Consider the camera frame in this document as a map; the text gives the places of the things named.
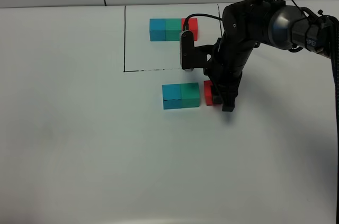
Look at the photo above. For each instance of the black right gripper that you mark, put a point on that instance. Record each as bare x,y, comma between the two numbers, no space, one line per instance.
224,67

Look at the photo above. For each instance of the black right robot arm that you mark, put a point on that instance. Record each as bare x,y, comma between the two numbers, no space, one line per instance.
250,23

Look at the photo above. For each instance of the template red cube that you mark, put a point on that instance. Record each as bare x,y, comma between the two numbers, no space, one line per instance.
192,26

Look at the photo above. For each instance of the template blue cube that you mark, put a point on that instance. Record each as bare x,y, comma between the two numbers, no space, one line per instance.
157,30

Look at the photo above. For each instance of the template green cube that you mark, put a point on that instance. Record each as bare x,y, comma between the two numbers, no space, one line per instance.
173,29

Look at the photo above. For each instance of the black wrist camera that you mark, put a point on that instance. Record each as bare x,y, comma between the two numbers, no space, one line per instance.
192,57

